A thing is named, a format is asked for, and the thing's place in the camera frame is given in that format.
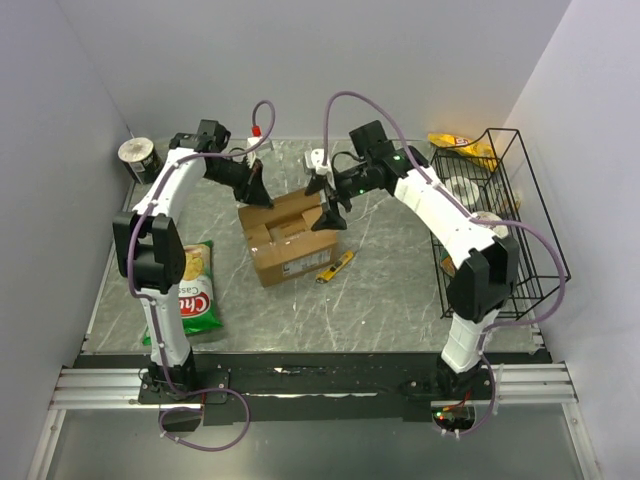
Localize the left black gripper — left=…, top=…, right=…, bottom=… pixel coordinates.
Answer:
left=204, top=155, right=274, bottom=209

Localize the brown cardboard express box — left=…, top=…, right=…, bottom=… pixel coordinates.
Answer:
left=238, top=189, right=339, bottom=288

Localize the yellow utility knife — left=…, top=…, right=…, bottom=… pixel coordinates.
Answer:
left=316, top=250, right=355, bottom=284

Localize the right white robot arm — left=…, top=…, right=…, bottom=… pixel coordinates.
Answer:
left=303, top=121, right=520, bottom=399

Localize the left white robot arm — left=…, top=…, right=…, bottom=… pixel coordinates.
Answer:
left=113, top=120, right=273, bottom=402

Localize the black cylindrical snack can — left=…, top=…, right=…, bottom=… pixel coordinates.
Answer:
left=117, top=137, right=162, bottom=184

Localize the green Chuba chips bag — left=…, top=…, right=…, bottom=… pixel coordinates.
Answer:
left=142, top=239, right=225, bottom=347

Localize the green packet in rack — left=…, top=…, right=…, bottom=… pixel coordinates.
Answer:
left=439, top=250, right=456, bottom=277

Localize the yellow chips bag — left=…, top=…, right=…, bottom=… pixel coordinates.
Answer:
left=427, top=132, right=498, bottom=172

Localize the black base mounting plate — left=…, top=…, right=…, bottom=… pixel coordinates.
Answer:
left=141, top=353, right=551, bottom=426

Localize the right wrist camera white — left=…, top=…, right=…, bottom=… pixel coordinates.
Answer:
left=303, top=148, right=331, bottom=176

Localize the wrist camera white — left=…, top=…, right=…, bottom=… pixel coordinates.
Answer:
left=303, top=148, right=331, bottom=176
left=245, top=125, right=274, bottom=168

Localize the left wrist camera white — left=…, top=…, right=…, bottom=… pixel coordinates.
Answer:
left=245, top=125, right=274, bottom=168

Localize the black wire rack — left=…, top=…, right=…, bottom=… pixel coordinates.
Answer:
left=431, top=128, right=571, bottom=321

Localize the aluminium rail frame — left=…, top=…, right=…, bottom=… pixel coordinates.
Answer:
left=49, top=364, right=578, bottom=410

